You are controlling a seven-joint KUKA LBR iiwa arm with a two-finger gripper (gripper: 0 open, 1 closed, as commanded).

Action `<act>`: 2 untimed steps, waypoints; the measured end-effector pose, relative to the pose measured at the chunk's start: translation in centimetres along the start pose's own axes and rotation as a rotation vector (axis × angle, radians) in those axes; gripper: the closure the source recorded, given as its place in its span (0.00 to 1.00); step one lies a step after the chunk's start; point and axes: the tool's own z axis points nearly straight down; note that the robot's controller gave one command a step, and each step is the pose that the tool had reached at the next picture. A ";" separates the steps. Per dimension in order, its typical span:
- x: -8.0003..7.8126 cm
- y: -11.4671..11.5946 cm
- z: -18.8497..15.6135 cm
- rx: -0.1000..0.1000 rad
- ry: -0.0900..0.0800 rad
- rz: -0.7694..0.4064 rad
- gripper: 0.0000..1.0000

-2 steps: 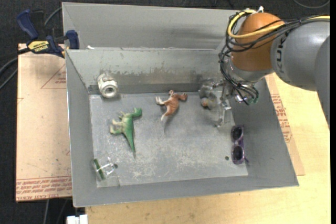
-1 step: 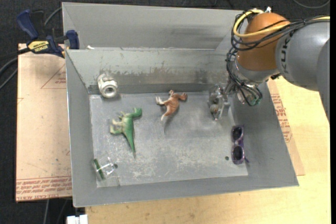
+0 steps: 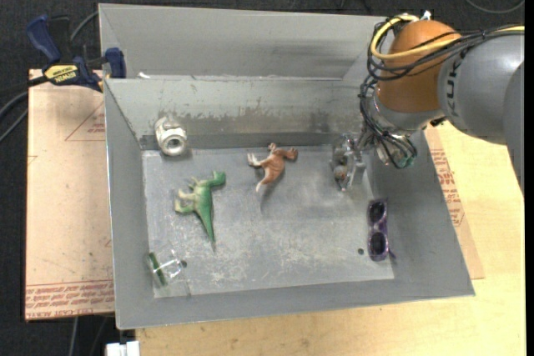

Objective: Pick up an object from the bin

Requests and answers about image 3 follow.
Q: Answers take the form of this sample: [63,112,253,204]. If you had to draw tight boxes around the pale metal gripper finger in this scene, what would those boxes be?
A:
[349,161,369,190]
[332,164,350,193]

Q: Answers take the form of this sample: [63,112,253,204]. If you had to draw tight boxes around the purple sunglasses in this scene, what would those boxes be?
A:
[365,198,397,263]

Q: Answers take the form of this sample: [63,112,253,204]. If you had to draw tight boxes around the grey metal bin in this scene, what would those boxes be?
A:
[98,3,476,331]

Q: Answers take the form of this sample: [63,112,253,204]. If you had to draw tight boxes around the green toy dinosaur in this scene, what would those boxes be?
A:
[174,170,227,245]

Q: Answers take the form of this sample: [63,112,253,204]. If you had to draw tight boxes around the brown cardboard board, red print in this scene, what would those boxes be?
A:
[24,68,486,323]

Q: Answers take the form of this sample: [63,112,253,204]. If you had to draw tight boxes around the white plastic pipe fitting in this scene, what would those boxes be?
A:
[154,116,187,158]

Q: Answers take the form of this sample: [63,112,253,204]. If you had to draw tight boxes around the clear glass with green rim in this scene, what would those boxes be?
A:
[145,248,185,289]

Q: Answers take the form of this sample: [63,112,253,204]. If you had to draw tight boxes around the brown toy horse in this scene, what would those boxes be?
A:
[246,143,299,193]

